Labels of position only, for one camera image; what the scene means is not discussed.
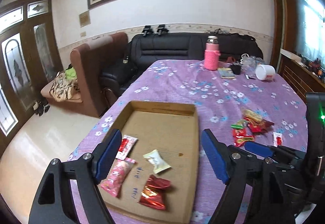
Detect purple floral tablecloth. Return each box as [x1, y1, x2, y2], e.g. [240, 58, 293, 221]
[68, 60, 307, 223]

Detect black leather sofa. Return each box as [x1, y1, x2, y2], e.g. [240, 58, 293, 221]
[99, 32, 263, 97]

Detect shoes on floor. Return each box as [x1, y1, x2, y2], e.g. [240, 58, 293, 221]
[32, 101, 50, 117]

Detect black clip on sofa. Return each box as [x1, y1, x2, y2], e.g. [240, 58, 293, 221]
[142, 25, 154, 37]
[156, 24, 169, 36]

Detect cream white candy packet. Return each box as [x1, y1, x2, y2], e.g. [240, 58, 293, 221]
[143, 149, 171, 174]

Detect white plastic jar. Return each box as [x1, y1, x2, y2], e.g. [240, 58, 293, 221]
[255, 65, 276, 81]

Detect pink candy packet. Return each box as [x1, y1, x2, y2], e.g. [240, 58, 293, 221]
[100, 158, 136, 198]

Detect red rectangular snack pack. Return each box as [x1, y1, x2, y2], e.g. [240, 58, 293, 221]
[232, 128, 255, 148]

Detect brown armchair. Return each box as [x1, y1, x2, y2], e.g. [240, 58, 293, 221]
[41, 32, 128, 118]

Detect cardboard tray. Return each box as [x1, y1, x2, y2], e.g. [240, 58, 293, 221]
[100, 101, 199, 223]

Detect patterned bag on armchair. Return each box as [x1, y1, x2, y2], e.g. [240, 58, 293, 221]
[50, 70, 79, 102]

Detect wooden cabinet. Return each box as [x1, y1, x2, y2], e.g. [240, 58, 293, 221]
[271, 0, 324, 100]

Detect pink sleeved water bottle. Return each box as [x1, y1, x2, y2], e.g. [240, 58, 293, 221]
[204, 35, 220, 71]

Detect golden wafer snack pack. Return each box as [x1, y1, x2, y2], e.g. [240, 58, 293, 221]
[241, 108, 263, 123]

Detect wooden glass door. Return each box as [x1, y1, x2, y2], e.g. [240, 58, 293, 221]
[1, 0, 63, 153]

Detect white red snack sachet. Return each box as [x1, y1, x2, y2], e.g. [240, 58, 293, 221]
[273, 132, 283, 147]

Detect wall plaque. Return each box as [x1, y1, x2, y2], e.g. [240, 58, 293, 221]
[79, 10, 91, 28]

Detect green candy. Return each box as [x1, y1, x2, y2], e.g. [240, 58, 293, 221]
[231, 122, 246, 130]

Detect small booklet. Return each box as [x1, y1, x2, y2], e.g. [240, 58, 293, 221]
[218, 68, 236, 79]

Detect shiny red foil packet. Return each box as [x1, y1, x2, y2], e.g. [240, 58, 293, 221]
[138, 174, 171, 210]

